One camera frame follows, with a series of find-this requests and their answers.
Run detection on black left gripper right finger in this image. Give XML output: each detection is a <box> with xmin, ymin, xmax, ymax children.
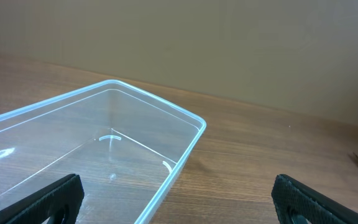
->
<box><xmin>271</xmin><ymin>174</ymin><xmax>358</xmax><ymax>224</ymax></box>

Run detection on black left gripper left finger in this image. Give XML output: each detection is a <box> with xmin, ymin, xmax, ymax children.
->
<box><xmin>0</xmin><ymin>174</ymin><xmax>85</xmax><ymax>224</ymax></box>

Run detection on clear plastic container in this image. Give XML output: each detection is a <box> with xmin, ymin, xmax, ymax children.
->
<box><xmin>0</xmin><ymin>80</ymin><xmax>206</xmax><ymax>223</ymax></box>

